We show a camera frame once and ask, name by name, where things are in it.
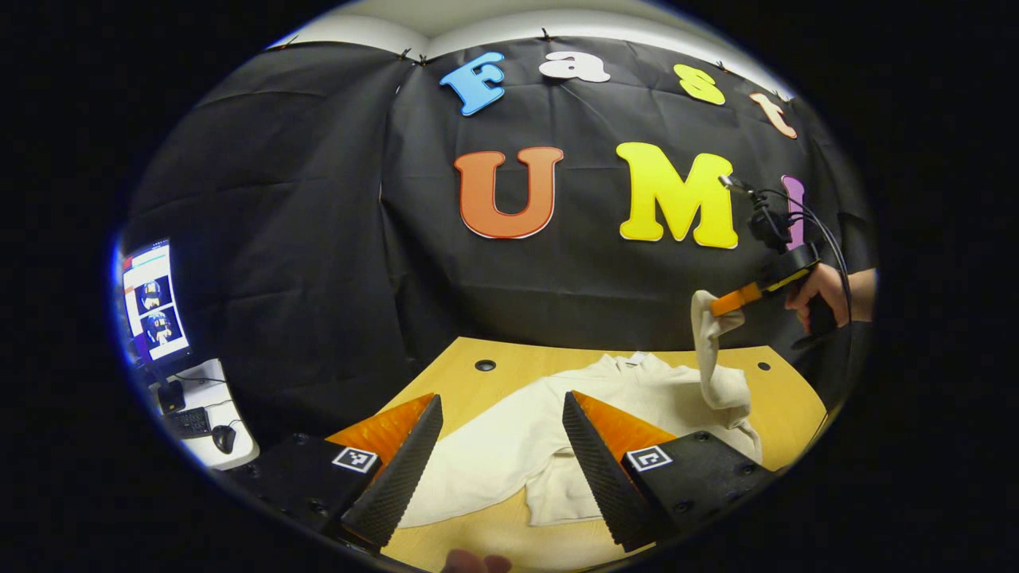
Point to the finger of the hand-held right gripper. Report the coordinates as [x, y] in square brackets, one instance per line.
[736, 300]

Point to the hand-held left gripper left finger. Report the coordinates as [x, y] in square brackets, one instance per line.
[406, 477]

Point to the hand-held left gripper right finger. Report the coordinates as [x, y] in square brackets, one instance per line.
[605, 477]

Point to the cream sweatshirt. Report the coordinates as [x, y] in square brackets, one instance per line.
[509, 446]

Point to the black computer mouse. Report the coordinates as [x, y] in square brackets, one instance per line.
[224, 438]

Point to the white side desk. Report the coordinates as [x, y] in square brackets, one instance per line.
[205, 394]

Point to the black keyboard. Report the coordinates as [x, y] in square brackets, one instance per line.
[187, 422]

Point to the small black device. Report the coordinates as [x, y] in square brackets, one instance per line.
[170, 396]

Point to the black backdrop cloth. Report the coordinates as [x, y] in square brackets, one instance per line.
[318, 239]

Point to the computer monitor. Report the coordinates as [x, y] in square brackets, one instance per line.
[155, 302]

